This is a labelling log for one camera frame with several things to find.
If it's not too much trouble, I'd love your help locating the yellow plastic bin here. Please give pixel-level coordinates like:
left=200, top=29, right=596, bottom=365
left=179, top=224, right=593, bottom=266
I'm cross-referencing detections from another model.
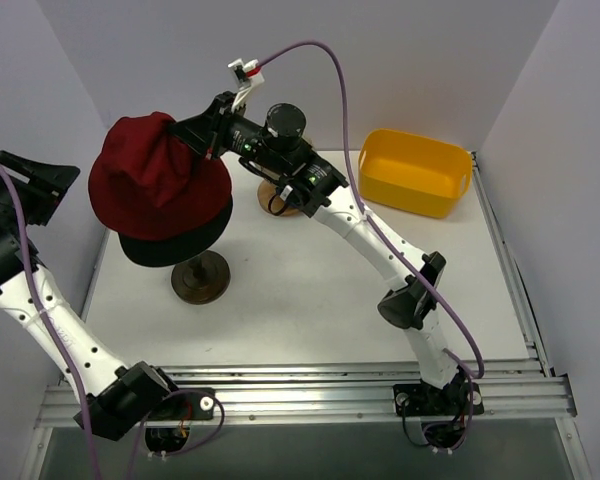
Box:
left=358, top=129, right=472, bottom=219

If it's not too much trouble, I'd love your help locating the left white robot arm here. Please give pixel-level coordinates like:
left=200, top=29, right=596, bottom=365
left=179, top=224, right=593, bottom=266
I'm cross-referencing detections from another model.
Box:
left=0, top=150, right=182, bottom=441

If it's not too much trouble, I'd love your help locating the wooden hat stand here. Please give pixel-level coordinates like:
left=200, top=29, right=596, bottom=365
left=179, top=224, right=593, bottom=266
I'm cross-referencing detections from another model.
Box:
left=257, top=180, right=300, bottom=217

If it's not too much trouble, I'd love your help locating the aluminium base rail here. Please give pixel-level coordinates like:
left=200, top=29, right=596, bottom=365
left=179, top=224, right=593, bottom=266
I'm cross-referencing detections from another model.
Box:
left=34, top=362, right=579, bottom=429

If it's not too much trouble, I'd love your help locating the dark round mannequin stand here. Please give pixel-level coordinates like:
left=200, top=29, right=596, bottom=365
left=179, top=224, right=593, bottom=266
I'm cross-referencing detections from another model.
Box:
left=171, top=250, right=231, bottom=305

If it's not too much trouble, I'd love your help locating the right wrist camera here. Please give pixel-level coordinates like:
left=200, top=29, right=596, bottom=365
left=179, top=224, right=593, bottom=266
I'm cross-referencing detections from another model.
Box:
left=227, top=58, right=265, bottom=113

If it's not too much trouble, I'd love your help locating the aluminium side rail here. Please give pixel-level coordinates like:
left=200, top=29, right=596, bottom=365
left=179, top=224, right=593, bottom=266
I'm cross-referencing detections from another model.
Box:
left=469, top=151, right=555, bottom=377

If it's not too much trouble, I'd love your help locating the dark red cap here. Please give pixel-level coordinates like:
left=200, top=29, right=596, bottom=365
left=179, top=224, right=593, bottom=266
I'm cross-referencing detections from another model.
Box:
left=88, top=112, right=232, bottom=241

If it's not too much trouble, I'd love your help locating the black bucket hat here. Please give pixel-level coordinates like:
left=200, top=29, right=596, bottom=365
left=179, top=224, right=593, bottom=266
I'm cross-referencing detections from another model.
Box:
left=118, top=196, right=233, bottom=268

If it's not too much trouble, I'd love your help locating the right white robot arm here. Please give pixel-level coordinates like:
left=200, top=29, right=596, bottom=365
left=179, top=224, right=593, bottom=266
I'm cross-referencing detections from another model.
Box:
left=168, top=92, right=484, bottom=416

